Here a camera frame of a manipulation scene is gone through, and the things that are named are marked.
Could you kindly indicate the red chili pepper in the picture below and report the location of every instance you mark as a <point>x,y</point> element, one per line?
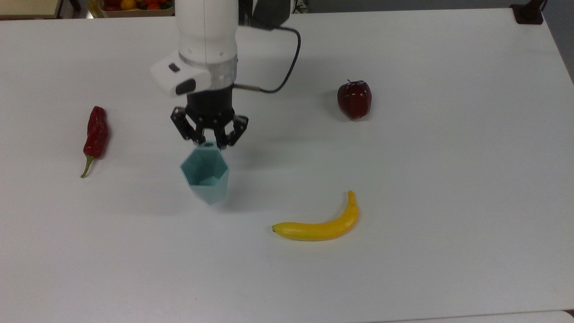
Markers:
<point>96,134</point>

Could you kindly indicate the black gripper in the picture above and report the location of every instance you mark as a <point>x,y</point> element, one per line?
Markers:
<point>210,107</point>

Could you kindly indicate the box of toy fruit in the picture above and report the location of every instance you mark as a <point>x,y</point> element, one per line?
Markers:
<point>134,12</point>

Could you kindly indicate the dark red apple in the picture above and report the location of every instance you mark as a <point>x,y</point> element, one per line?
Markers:
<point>354,101</point>

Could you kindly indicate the light wooden board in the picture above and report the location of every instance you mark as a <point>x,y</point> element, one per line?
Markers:
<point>27,6</point>

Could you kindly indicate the yellow banana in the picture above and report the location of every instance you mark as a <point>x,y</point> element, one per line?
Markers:
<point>314,231</point>

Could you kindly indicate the teal hexagonal mug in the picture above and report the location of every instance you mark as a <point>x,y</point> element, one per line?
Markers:
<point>210,193</point>

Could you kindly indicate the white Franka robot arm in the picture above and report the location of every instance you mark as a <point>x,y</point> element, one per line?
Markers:
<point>206,27</point>

